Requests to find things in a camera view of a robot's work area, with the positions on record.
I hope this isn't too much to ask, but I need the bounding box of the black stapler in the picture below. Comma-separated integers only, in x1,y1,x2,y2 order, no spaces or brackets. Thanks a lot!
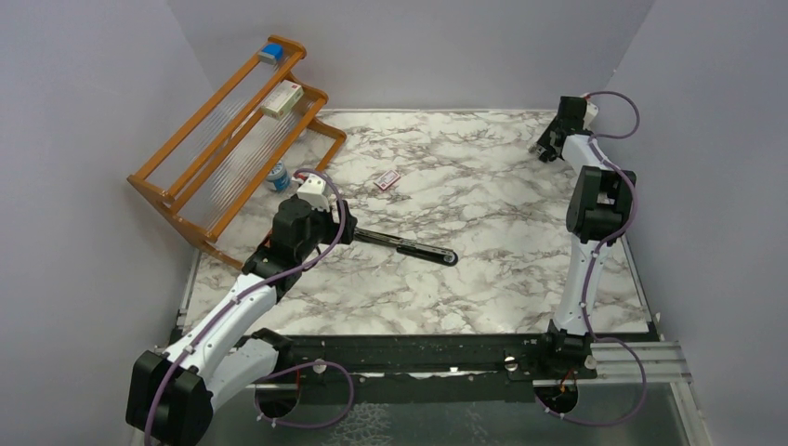
354,228,459,267

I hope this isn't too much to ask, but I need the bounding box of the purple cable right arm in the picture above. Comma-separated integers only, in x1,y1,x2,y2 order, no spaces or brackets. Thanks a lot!
533,90,649,428

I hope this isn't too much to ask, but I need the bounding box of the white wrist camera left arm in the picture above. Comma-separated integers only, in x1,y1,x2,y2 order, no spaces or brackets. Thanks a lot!
296,174,330,211

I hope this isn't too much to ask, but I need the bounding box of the blue grey eraser block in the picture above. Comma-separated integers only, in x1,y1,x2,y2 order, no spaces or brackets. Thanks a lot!
256,43,284,66

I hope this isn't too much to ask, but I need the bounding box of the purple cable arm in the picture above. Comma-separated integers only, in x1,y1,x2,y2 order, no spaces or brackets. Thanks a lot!
142,169,357,446
533,90,649,428

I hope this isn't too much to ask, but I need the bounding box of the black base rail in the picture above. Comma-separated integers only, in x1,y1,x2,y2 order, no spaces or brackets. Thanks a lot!
169,333,690,408

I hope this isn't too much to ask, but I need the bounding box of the red white staple box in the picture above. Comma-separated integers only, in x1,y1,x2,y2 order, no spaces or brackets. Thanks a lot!
374,170,401,190

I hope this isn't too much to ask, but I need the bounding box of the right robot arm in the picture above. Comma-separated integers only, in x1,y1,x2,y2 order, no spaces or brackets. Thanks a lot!
535,96,636,378

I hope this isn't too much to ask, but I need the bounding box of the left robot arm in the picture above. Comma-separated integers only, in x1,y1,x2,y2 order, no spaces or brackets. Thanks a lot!
125,195,357,445

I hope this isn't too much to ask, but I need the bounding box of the orange wooden shelf rack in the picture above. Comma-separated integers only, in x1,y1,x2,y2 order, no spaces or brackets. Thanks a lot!
127,34,347,269

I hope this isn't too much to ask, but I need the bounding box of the white red box on shelf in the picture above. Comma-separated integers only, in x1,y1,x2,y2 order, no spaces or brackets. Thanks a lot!
259,80,304,119

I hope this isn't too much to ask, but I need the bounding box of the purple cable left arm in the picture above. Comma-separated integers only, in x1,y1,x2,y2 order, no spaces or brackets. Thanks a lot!
142,169,357,446

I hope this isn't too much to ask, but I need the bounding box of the blue white jar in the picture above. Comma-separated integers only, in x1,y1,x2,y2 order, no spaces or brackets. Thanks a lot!
264,162,291,192

